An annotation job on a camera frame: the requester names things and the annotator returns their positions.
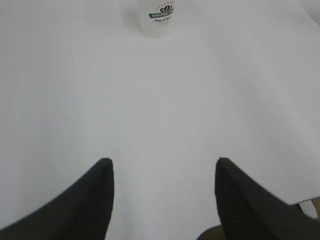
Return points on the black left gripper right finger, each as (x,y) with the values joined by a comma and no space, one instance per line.
(247,211)

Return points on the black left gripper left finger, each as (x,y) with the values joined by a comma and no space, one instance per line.
(81,212)

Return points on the white paper cup green logo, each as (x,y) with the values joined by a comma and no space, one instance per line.
(155,17)

